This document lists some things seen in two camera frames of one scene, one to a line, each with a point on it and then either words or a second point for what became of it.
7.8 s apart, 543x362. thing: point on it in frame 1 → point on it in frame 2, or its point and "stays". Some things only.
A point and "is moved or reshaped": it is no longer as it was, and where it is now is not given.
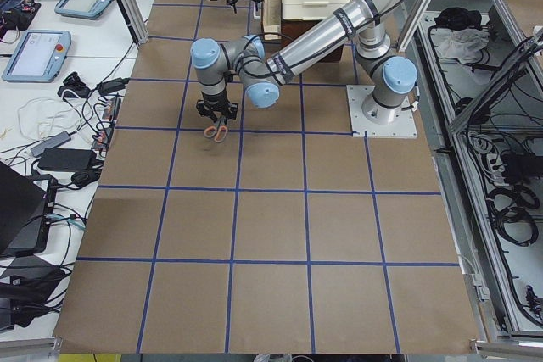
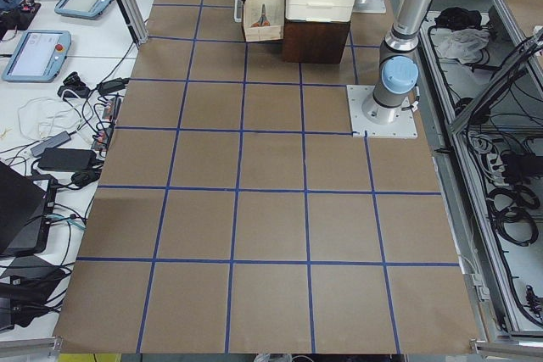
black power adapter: [67, 159] stays
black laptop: [25, 212] stays
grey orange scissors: [218, 132] → [263, 21]
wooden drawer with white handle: [271, 8] is moved or reshaped
